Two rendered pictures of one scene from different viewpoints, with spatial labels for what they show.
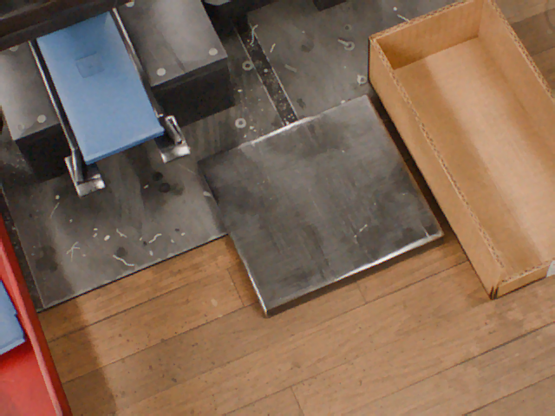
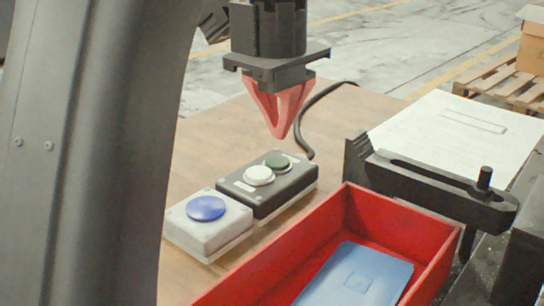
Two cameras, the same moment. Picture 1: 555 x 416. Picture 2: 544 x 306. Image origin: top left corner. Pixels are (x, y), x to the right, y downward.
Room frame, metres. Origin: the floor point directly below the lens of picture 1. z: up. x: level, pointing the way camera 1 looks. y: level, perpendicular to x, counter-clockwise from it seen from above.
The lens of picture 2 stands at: (0.20, 0.10, 1.20)
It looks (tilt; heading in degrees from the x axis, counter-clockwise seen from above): 29 degrees down; 56
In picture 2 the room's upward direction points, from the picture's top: straight up
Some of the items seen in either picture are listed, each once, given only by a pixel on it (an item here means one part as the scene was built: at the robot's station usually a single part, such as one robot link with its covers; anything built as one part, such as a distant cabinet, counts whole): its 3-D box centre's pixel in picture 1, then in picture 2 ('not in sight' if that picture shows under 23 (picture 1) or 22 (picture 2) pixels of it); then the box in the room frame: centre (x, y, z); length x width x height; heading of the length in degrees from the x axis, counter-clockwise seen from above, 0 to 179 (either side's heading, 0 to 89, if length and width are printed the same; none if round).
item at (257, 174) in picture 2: not in sight; (258, 179); (0.42, 0.47, 0.93); 0.03 x 0.03 x 0.02
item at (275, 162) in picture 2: not in sight; (277, 167); (0.46, 0.47, 0.93); 0.03 x 0.03 x 0.02
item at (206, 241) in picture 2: not in sight; (208, 233); (0.35, 0.44, 0.90); 0.07 x 0.07 x 0.06; 16
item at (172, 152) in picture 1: (162, 124); not in sight; (0.50, 0.09, 0.98); 0.07 x 0.02 x 0.01; 16
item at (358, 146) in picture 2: not in sight; (375, 179); (0.51, 0.37, 0.95); 0.06 x 0.03 x 0.09; 106
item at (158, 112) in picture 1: (136, 65); not in sight; (0.57, 0.11, 0.98); 0.13 x 0.01 x 0.03; 16
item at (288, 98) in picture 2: not in sight; (286, 95); (0.47, 0.48, 1.01); 0.07 x 0.07 x 0.09; 15
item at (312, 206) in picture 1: (318, 202); not in sight; (0.44, -0.04, 0.91); 0.17 x 0.16 x 0.02; 106
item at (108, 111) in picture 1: (97, 83); not in sight; (0.54, 0.14, 1.00); 0.15 x 0.07 x 0.03; 16
